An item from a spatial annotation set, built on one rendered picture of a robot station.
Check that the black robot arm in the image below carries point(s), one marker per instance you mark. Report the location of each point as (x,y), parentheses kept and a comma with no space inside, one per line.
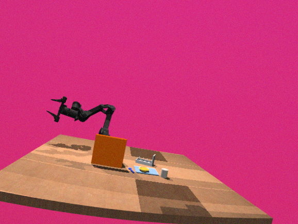
(82,115)

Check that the grey cylinder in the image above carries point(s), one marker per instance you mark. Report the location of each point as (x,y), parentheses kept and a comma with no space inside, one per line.
(164,173)

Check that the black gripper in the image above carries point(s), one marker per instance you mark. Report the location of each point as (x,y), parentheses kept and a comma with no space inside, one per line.
(65,110)

